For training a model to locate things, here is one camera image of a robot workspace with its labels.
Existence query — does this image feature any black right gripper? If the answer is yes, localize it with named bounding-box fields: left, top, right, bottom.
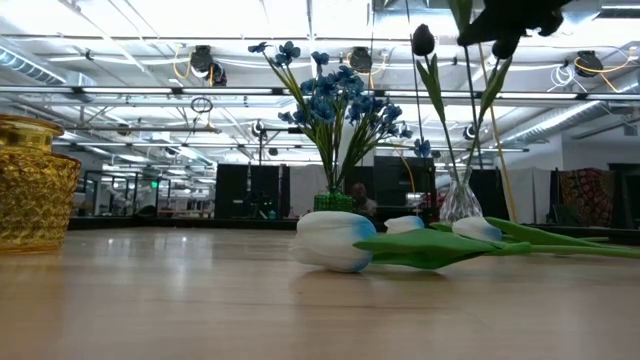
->
left=457, top=0, right=574, bottom=49

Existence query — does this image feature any blue artificial flower bunch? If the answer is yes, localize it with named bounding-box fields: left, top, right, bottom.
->
left=334, top=64, right=432, bottom=196
left=247, top=39, right=351, bottom=196

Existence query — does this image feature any white artificial tulip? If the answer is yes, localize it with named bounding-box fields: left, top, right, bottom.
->
left=288, top=209, right=640, bottom=274
left=429, top=215, right=624, bottom=250
left=383, top=214, right=426, bottom=235

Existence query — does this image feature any yellow textured glass vase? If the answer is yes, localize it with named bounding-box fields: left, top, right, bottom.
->
left=0, top=113, right=82, bottom=254

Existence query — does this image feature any clear glass vase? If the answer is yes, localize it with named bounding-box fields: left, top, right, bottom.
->
left=438, top=166, right=484, bottom=224

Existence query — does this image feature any green textured glass vase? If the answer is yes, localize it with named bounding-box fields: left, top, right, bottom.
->
left=313, top=192, right=356, bottom=213

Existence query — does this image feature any black partition panel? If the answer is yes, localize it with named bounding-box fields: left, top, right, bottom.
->
left=344, top=155, right=436, bottom=221
left=469, top=167, right=501, bottom=221
left=214, top=163, right=291, bottom=221
left=607, top=162, right=640, bottom=229

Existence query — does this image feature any white hanging cloth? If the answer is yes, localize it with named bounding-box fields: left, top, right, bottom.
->
left=497, top=167, right=556, bottom=224
left=289, top=164, right=329, bottom=219

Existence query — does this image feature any red patterned tapestry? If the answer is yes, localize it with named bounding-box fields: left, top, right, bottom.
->
left=558, top=167, right=617, bottom=227

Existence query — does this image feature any person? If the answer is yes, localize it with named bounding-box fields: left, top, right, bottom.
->
left=349, top=182, right=379, bottom=216

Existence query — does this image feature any black hanging cable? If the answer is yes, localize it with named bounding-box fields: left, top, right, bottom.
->
left=403, top=0, right=426, bottom=151

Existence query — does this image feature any silver ventilation duct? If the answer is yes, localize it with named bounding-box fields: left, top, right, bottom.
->
left=499, top=74, right=640, bottom=147
left=0, top=47, right=96, bottom=89

